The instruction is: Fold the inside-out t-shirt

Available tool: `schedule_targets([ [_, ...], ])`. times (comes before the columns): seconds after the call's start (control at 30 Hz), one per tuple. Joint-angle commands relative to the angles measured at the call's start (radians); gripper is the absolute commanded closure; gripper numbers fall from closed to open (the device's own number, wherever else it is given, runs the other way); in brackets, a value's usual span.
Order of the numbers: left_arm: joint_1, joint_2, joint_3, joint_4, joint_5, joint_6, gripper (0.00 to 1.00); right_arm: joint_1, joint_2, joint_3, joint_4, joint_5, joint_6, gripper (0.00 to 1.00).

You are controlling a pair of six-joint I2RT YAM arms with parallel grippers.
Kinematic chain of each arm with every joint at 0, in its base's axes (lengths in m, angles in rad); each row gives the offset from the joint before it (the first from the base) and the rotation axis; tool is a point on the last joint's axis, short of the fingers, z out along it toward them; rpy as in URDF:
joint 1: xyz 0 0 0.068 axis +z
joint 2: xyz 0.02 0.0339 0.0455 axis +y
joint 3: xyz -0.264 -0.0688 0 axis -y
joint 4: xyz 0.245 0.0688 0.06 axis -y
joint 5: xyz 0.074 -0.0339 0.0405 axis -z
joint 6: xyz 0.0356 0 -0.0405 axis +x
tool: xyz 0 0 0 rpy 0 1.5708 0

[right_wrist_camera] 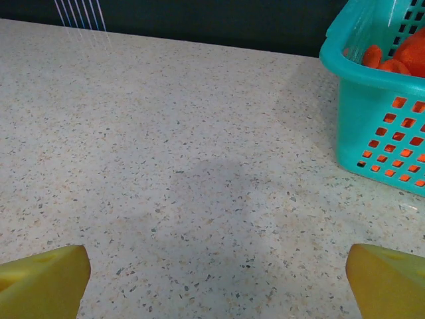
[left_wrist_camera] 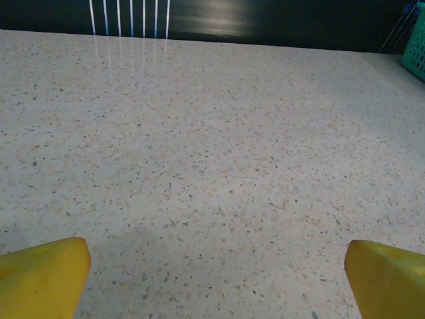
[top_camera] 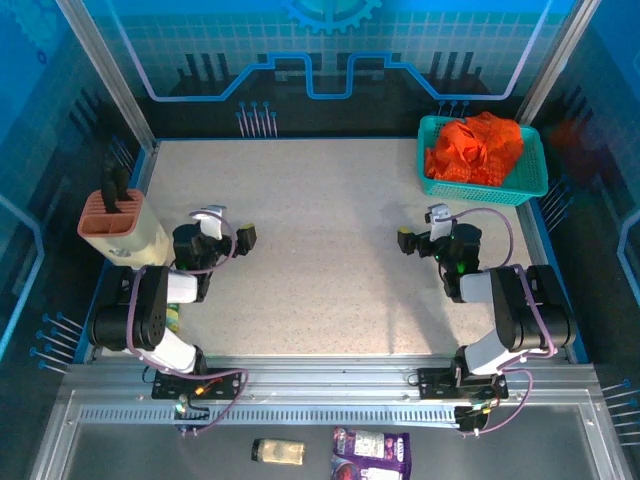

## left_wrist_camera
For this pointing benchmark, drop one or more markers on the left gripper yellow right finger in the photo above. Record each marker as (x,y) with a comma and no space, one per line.
(388,285)

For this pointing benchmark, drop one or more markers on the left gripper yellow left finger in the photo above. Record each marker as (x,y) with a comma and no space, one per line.
(40,282)

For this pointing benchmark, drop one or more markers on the teal plastic mesh basket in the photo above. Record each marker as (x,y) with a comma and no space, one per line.
(415,53)

